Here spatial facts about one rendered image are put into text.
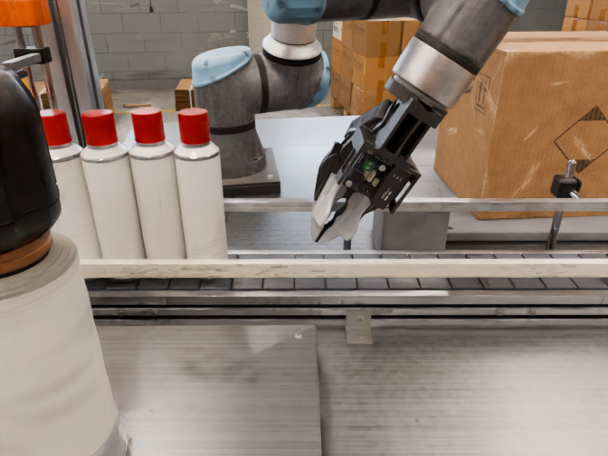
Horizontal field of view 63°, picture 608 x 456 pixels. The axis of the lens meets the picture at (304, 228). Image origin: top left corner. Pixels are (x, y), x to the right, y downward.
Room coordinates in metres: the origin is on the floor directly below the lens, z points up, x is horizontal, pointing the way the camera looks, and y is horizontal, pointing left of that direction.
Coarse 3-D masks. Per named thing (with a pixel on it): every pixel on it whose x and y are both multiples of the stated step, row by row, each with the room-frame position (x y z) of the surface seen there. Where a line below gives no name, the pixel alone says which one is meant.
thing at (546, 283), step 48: (96, 288) 0.50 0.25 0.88; (144, 288) 0.50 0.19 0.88; (192, 288) 0.50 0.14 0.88; (240, 288) 0.50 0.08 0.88; (288, 288) 0.50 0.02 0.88; (336, 288) 0.50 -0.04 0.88; (384, 288) 0.50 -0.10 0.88; (432, 288) 0.50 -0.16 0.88; (480, 288) 0.50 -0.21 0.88; (528, 288) 0.50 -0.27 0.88; (576, 288) 0.50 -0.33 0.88
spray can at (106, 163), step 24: (96, 120) 0.52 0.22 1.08; (96, 144) 0.52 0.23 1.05; (120, 144) 0.55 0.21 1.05; (96, 168) 0.51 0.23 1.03; (120, 168) 0.52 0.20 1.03; (96, 192) 0.51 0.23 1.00; (120, 192) 0.52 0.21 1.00; (96, 216) 0.52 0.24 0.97; (120, 216) 0.52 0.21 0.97; (120, 240) 0.52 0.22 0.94
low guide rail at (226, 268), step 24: (96, 264) 0.50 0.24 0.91; (120, 264) 0.50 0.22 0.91; (144, 264) 0.50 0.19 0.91; (168, 264) 0.50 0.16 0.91; (192, 264) 0.50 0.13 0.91; (216, 264) 0.50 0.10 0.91; (240, 264) 0.50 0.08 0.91; (264, 264) 0.50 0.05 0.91; (288, 264) 0.50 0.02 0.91; (312, 264) 0.50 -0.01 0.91; (336, 264) 0.50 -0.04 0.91; (360, 264) 0.50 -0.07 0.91; (384, 264) 0.50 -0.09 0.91; (408, 264) 0.50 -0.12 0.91; (432, 264) 0.50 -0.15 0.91; (456, 264) 0.50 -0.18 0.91; (480, 264) 0.50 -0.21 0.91; (504, 264) 0.50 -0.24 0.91; (528, 264) 0.50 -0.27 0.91; (552, 264) 0.50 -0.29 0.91; (576, 264) 0.50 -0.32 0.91; (600, 264) 0.50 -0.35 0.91
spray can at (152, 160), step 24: (144, 120) 0.53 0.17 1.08; (144, 144) 0.53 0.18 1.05; (168, 144) 0.55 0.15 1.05; (144, 168) 0.52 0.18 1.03; (168, 168) 0.53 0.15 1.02; (144, 192) 0.52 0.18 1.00; (168, 192) 0.53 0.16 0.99; (144, 216) 0.53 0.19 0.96; (168, 216) 0.53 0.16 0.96; (144, 240) 0.53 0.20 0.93; (168, 240) 0.53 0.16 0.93
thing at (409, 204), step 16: (224, 208) 0.57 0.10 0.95; (240, 208) 0.57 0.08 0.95; (256, 208) 0.57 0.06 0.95; (272, 208) 0.57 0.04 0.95; (288, 208) 0.57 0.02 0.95; (304, 208) 0.57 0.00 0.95; (336, 208) 0.57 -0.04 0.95; (400, 208) 0.57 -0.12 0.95; (416, 208) 0.57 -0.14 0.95; (432, 208) 0.57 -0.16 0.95; (448, 208) 0.57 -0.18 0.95; (464, 208) 0.57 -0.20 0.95; (480, 208) 0.57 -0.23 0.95; (496, 208) 0.57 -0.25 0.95; (512, 208) 0.57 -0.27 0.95; (528, 208) 0.57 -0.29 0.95; (544, 208) 0.57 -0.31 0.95; (560, 208) 0.57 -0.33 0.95; (576, 208) 0.57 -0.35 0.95; (592, 208) 0.57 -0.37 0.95
